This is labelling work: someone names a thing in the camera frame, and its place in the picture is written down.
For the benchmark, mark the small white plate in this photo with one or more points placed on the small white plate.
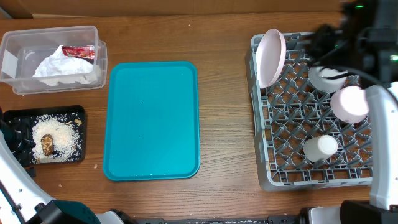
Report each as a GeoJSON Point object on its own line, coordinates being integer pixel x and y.
{"type": "Point", "coordinates": [349, 104]}

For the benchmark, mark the brown food piece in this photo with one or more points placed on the brown food piece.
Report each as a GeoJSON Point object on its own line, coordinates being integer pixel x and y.
{"type": "Point", "coordinates": [47, 144]}

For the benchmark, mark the large white plate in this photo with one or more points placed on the large white plate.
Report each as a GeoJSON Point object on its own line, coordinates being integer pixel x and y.
{"type": "Point", "coordinates": [270, 57]}

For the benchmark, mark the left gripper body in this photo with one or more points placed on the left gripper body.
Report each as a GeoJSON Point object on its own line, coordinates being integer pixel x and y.
{"type": "Point", "coordinates": [17, 133]}

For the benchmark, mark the clear plastic bin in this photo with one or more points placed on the clear plastic bin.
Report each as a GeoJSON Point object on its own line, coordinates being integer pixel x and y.
{"type": "Point", "coordinates": [23, 50]}

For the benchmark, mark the rice food waste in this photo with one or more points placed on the rice food waste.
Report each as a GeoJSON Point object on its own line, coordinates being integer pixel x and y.
{"type": "Point", "coordinates": [66, 138]}

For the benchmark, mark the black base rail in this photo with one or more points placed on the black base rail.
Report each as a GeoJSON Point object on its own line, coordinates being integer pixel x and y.
{"type": "Point", "coordinates": [275, 219]}

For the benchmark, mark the grey bowl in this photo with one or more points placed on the grey bowl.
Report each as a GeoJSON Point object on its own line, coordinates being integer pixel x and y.
{"type": "Point", "coordinates": [320, 79]}

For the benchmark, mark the white cup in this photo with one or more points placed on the white cup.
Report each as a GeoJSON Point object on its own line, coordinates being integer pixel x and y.
{"type": "Point", "coordinates": [321, 147]}

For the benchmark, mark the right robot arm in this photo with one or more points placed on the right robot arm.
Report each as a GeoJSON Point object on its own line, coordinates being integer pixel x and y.
{"type": "Point", "coordinates": [382, 204]}

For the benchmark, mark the red snack wrapper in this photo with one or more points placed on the red snack wrapper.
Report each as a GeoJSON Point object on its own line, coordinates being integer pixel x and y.
{"type": "Point", "coordinates": [84, 52]}

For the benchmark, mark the grey dishwasher rack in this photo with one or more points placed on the grey dishwasher rack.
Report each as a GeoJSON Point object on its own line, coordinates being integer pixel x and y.
{"type": "Point", "coordinates": [292, 111]}

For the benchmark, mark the teal serving tray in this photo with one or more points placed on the teal serving tray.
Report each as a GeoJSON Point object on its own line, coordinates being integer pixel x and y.
{"type": "Point", "coordinates": [152, 122]}

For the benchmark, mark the white napkin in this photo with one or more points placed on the white napkin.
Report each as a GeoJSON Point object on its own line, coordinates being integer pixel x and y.
{"type": "Point", "coordinates": [58, 68]}

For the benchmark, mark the black rectangular tray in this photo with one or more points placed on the black rectangular tray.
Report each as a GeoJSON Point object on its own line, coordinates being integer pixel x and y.
{"type": "Point", "coordinates": [76, 112]}

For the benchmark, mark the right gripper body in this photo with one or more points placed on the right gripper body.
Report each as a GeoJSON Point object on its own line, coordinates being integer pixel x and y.
{"type": "Point", "coordinates": [326, 48]}

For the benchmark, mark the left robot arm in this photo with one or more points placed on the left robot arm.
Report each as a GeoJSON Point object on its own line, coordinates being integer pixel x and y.
{"type": "Point", "coordinates": [28, 202]}

